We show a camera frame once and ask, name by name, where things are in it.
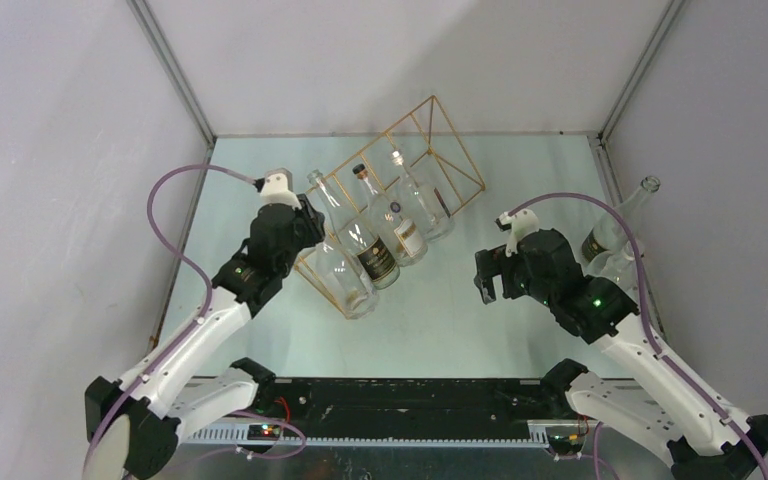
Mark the squat clear glass bottle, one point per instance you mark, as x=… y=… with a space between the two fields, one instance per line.
x=619 y=267

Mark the clear bottle silver cap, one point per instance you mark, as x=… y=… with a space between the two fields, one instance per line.
x=422 y=201

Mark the aluminium frame profile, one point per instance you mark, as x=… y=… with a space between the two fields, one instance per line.
x=158 y=41

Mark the left circuit board with leds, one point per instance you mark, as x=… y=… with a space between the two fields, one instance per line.
x=264 y=432

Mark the clear bottle black cap front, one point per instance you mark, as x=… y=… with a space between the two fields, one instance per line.
x=344 y=281

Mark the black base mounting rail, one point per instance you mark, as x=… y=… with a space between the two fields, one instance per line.
x=460 y=410

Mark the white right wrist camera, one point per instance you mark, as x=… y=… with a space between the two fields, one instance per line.
x=519 y=225

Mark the clear bottle black gold label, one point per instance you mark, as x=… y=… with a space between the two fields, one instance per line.
x=355 y=233

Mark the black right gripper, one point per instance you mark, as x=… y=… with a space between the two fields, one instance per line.
x=490 y=263

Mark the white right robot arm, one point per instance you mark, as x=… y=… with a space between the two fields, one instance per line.
x=679 y=418

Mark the clear bottle black cap white label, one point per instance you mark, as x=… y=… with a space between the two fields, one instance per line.
x=399 y=231

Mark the right circuit board with leds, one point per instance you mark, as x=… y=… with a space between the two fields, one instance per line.
x=567 y=445

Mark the greenish bottle black label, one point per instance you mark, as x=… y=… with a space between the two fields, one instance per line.
x=607 y=234

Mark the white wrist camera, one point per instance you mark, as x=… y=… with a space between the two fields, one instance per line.
x=275 y=187
x=519 y=225

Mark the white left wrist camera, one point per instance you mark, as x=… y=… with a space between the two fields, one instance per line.
x=275 y=187

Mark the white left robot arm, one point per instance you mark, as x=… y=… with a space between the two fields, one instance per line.
x=135 y=423

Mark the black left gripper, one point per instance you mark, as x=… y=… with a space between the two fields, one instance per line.
x=312 y=219

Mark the circuit board with leds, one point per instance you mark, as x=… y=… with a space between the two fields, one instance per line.
x=264 y=432
x=567 y=445

